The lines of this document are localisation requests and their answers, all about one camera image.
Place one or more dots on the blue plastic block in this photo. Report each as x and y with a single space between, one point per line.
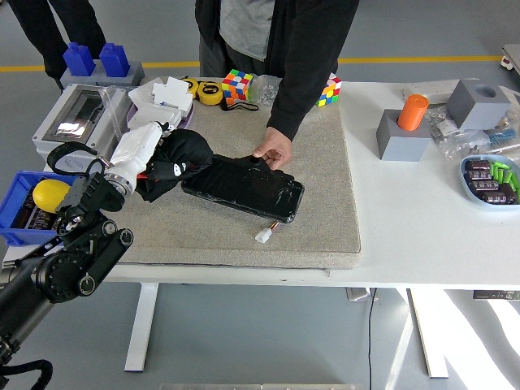
115 61
79 61

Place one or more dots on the empty clear plastic bag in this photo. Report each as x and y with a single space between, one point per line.
115 113

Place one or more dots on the grey electrical enclosure box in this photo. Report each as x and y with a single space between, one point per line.
73 118

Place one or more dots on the blue plastic bin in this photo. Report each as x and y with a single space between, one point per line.
12 203

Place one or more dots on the green battery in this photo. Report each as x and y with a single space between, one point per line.
508 177
499 165
516 182
496 173

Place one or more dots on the grey bracket under table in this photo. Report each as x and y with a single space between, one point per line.
357 294

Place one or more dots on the grey cube with round hole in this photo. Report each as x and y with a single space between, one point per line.
475 107

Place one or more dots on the clear bag of metal parts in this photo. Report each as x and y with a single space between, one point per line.
443 126

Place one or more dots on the white wall switch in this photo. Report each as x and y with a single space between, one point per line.
154 115

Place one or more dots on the yellow tape measure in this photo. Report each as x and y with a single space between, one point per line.
210 93
191 86

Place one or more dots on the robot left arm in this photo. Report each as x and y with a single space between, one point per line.
73 260

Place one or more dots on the person's left hand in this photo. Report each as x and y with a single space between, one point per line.
278 148

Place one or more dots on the light blue bowl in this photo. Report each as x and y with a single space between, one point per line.
467 193

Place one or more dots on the clear bag of small screws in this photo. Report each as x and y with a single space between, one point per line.
463 143

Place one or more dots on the clear bag of blue resistors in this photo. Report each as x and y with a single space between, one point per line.
501 136

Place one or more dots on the dark capacitor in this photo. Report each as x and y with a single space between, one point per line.
42 221
22 213

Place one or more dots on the white cart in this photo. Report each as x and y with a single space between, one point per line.
512 59

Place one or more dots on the person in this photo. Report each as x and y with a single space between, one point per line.
243 24
36 28

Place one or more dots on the orange cylinder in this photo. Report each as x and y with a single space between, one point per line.
412 111

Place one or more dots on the black rag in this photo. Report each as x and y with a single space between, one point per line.
187 148

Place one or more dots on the colourful puzzle cube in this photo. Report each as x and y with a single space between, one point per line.
237 85
330 92

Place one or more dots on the grey-brown mat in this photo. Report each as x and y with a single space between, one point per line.
227 235

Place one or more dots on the yellow lemon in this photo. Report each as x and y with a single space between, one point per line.
48 195

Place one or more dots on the white table leg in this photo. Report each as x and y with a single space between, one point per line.
428 333
140 325

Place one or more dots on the grey base for blue blocks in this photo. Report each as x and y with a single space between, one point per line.
136 75

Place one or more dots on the desk control panel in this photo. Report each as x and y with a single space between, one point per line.
495 295

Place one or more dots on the person's left forearm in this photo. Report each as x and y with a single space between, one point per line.
300 89

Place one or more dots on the grey block holder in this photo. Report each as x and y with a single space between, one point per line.
402 144

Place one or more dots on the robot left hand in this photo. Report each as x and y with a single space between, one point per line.
136 146

